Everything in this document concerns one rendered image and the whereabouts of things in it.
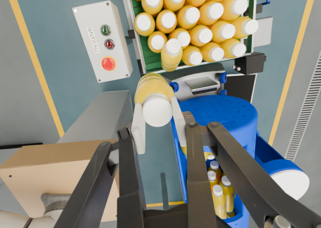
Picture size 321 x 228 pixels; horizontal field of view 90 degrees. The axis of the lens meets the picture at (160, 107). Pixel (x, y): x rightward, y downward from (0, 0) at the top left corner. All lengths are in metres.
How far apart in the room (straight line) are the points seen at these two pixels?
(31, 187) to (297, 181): 1.21
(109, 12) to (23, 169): 0.61
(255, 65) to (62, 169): 0.81
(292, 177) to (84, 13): 1.11
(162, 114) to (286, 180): 0.95
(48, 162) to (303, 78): 2.28
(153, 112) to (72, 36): 1.56
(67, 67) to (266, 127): 2.28
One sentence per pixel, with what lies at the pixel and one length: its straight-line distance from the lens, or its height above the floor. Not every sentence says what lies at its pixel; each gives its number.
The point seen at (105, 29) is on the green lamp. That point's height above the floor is 1.11.
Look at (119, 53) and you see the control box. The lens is 0.50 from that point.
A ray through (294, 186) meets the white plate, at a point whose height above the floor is 1.04.
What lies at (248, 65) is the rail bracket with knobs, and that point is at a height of 1.00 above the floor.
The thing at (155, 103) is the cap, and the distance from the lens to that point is 0.20.
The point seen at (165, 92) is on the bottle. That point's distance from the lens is 0.22.
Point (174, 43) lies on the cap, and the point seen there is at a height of 1.13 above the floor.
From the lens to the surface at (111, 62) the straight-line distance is 0.49.
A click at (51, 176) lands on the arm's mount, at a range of 0.76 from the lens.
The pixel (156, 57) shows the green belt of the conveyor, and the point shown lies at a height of 0.90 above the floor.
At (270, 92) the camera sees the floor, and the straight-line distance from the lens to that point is 2.12.
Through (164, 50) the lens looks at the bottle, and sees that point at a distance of 0.48.
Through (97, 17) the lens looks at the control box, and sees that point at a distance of 0.51.
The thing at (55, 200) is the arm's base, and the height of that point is 1.14.
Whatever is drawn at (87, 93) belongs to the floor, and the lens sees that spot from 1.80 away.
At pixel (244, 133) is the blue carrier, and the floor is 1.22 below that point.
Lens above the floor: 1.59
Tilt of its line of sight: 66 degrees down
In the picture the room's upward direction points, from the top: 172 degrees clockwise
